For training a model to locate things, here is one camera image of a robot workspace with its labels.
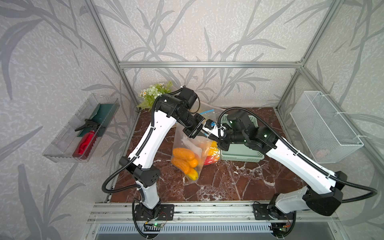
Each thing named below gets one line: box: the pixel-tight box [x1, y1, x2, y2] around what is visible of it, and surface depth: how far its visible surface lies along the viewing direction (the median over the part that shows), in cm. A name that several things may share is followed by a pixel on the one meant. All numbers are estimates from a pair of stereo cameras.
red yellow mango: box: [204, 155, 221, 166], surface depth 89 cm
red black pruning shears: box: [72, 119, 100, 160], surface depth 61 cm
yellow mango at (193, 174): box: [187, 169, 199, 181], surface depth 80 cm
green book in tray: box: [77, 103, 118, 137], surface depth 69 cm
